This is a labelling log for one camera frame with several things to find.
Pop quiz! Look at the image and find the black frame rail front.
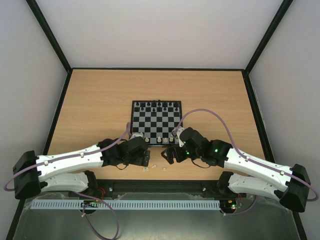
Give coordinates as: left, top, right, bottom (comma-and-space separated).
24, 178, 291, 198

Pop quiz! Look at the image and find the white slotted cable duct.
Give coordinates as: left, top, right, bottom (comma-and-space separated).
30, 199, 221, 211

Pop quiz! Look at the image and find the left electronics board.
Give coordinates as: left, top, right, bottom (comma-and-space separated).
80, 199, 103, 208

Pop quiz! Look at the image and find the purple cable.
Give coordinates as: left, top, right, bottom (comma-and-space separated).
172, 108, 320, 216
3, 121, 121, 240

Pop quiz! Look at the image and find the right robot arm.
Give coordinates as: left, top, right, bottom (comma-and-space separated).
161, 139, 310, 213

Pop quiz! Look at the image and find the black and grey chessboard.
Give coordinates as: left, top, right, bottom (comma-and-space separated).
130, 106, 183, 146

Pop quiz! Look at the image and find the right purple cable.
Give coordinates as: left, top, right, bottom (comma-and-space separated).
172, 108, 320, 216

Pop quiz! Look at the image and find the electronics board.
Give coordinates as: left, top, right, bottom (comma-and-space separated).
220, 198, 244, 210
80, 199, 103, 208

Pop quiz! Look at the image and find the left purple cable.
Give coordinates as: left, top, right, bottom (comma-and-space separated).
3, 121, 121, 240

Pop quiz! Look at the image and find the right electronics board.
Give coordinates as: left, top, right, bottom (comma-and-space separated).
220, 198, 244, 210

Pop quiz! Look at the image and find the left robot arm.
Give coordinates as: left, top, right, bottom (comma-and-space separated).
13, 136, 150, 200

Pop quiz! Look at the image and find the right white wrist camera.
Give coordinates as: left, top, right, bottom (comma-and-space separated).
171, 126, 205, 150

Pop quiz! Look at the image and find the black pieces row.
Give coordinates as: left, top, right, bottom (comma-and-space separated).
132, 100, 182, 113

